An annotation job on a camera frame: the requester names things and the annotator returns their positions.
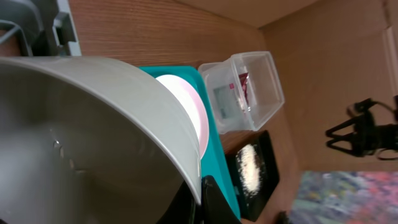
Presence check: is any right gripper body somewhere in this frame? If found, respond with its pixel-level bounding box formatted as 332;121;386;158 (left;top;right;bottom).
346;98;392;157

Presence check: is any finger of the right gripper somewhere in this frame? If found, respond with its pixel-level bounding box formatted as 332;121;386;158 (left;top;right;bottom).
325;116;364;139
326;138;363;156

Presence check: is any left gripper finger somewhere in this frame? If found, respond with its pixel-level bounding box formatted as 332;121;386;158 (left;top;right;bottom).
158;175;241;224

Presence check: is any white rice pile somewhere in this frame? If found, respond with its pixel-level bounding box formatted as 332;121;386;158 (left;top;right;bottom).
236;144;261;197

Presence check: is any red snack wrapper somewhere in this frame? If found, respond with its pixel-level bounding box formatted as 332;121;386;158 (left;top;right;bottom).
238;72;249;109

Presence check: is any grey round bowl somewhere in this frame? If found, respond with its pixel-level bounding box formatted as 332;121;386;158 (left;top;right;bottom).
1;57;201;223

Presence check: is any clear plastic waste bin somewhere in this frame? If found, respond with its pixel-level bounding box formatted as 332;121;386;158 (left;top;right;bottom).
198;51;285;134

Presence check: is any teal plastic serving tray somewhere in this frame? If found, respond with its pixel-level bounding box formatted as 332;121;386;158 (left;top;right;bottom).
140;65;241;219

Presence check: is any black plastic tray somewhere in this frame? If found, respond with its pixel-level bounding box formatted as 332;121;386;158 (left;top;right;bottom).
226;131;280;222

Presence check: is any large white round plate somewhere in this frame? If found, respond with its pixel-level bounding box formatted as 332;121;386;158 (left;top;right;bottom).
156;74;210;159

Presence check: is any grey plastic dish rack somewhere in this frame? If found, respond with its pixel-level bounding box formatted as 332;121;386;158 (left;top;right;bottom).
1;0;82;57

